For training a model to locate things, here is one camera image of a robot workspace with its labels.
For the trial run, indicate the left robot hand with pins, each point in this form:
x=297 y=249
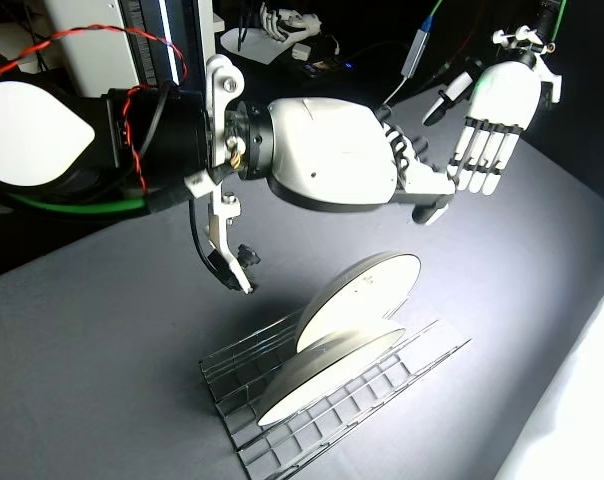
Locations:
x=507 y=95

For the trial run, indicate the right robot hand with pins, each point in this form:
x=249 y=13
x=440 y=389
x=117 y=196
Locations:
x=332 y=155

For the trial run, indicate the white plate with dark rim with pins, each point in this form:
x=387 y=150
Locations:
x=362 y=300
x=302 y=395

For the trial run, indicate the black device with blue light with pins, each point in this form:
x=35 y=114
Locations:
x=324 y=65

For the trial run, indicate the silver usb adapter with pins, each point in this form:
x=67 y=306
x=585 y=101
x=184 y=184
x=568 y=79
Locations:
x=416 y=52

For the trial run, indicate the small white power adapter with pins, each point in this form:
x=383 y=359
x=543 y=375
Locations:
x=301 y=51

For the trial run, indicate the white model hand base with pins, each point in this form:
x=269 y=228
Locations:
x=252 y=45

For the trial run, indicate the white robot column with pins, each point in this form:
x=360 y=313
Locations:
x=97 y=50

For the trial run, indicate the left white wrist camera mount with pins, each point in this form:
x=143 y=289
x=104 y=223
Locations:
x=554 y=87

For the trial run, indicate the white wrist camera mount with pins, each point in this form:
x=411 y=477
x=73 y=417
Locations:
x=554 y=87
x=222 y=80

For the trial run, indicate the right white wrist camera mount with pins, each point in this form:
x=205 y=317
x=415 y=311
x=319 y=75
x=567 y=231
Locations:
x=222 y=80

